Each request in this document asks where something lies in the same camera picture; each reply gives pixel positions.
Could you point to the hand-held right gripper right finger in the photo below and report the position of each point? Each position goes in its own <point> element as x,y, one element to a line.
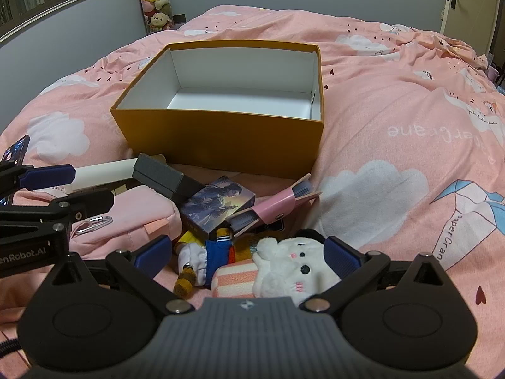
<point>341,254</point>

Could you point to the white box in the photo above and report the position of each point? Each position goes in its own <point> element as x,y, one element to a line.
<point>102,171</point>

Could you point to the pink striped plush cushion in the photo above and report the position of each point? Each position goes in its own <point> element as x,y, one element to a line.
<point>236,280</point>

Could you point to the illustrated card box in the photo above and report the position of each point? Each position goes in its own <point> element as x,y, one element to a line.
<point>217,205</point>

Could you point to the orange cardboard box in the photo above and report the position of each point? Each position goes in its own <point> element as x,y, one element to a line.
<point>217,142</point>

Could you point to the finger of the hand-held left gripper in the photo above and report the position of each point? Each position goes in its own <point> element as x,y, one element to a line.
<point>85,201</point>
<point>47,175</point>

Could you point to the yellow plush toy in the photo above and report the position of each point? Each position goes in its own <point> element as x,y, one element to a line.
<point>190,239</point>

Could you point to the silver carabiner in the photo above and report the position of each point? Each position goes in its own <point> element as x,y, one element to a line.
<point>94,224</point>

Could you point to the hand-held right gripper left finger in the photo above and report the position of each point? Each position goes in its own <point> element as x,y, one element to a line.
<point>152,254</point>

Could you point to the dark grey box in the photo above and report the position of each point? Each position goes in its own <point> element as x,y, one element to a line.
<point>158,175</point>

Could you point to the brown bear plush blue outfit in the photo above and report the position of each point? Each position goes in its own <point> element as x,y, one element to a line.
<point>219,250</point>

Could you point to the pink card holder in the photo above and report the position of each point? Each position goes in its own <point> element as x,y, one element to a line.
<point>284,201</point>

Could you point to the pink printed blanket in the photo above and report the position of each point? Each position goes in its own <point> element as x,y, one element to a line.
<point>394,166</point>

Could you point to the cream door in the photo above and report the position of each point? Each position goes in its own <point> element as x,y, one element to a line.
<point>473,8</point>

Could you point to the white plush toy black ear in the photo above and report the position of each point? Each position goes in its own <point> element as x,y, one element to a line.
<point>292,264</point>

